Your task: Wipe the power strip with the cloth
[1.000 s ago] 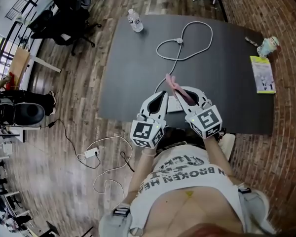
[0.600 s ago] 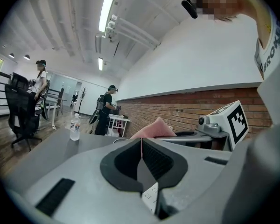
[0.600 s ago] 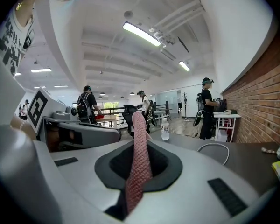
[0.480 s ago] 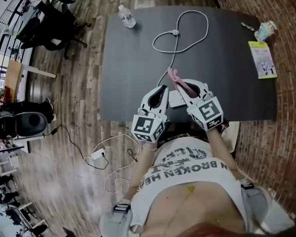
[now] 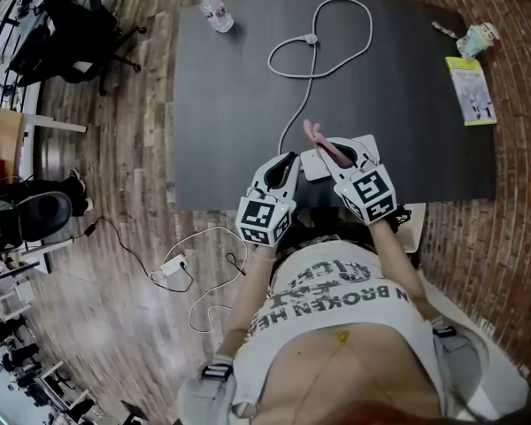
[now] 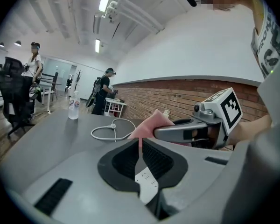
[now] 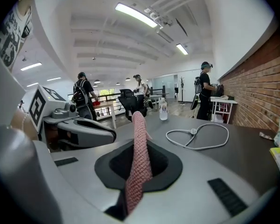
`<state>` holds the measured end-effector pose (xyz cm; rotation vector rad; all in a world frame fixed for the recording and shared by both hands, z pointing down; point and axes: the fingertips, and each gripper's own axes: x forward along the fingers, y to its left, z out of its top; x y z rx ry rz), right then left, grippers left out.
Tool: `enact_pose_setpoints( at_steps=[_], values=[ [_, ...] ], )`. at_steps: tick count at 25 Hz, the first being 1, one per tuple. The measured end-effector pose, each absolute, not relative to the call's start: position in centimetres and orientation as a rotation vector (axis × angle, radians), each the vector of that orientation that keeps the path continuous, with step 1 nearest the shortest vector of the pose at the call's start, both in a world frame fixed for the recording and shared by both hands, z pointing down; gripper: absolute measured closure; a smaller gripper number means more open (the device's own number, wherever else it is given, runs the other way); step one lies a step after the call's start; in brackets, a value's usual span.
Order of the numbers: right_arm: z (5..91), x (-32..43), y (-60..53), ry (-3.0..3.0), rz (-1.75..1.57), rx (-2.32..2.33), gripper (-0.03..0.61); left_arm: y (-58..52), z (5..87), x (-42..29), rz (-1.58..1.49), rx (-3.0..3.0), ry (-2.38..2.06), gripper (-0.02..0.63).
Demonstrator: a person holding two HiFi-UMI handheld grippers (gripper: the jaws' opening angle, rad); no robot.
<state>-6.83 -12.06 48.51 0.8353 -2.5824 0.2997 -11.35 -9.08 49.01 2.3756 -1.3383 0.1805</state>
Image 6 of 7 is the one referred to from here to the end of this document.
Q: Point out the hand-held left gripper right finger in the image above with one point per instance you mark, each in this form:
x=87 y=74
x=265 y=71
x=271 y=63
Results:
x=196 y=169

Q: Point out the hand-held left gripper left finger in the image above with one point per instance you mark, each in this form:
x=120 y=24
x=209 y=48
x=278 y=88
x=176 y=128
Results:
x=84 y=183

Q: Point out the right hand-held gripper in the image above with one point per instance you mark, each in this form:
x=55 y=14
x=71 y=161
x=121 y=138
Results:
x=224 y=106

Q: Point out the pink cloth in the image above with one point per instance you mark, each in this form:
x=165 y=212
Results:
x=151 y=122

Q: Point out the white power strip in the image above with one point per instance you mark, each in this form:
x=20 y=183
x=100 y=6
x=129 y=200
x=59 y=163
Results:
x=145 y=188

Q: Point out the person's right forearm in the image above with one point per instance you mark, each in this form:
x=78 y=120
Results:
x=249 y=127

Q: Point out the person's right hand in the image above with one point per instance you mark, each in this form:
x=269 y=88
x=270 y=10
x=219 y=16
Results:
x=213 y=134

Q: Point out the small white table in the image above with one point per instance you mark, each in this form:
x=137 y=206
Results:
x=115 y=101

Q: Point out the clear plastic water bottle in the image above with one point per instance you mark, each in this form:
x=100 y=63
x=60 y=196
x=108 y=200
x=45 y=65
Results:
x=74 y=106

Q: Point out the white desk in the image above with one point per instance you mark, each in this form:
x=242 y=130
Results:
x=50 y=84

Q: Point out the black coat rack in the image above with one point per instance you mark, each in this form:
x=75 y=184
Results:
x=78 y=78

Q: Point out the short ceiling light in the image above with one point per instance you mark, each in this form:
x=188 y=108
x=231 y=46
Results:
x=97 y=45

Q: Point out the black mesh office chair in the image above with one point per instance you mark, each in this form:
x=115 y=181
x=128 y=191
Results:
x=11 y=90

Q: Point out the person's white printed t-shirt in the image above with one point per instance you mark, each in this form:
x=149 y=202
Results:
x=270 y=45

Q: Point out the white ceiling pipes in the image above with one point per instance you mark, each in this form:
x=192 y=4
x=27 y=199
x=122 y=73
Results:
x=135 y=14

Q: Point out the unlit ceiling light fixture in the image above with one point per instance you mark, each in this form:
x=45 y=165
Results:
x=96 y=23

